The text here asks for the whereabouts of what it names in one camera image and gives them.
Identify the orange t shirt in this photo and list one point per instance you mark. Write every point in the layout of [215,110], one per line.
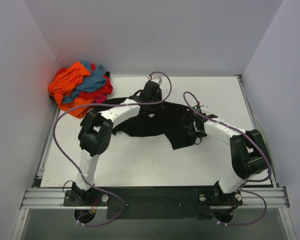
[64,82]

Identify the blue t shirt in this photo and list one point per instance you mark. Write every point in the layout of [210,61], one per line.
[90,83]

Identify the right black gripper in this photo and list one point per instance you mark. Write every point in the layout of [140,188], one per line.
[192,133]

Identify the red t shirt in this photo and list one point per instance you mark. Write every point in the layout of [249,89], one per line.
[106,89]

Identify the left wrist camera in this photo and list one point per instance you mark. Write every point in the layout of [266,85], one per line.
[156,79]

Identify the black t shirt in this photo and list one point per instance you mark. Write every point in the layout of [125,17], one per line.
[172,121]

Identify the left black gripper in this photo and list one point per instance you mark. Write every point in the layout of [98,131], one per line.
[151,100]

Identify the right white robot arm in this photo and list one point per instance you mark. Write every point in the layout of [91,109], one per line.
[248,152]

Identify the aluminium frame rail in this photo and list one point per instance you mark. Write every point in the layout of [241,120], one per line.
[53,198]

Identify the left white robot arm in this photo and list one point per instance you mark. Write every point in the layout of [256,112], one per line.
[97,128]

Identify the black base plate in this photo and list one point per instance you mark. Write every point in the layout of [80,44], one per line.
[158,203]

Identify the pink t shirt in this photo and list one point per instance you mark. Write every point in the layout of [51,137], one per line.
[100,98]

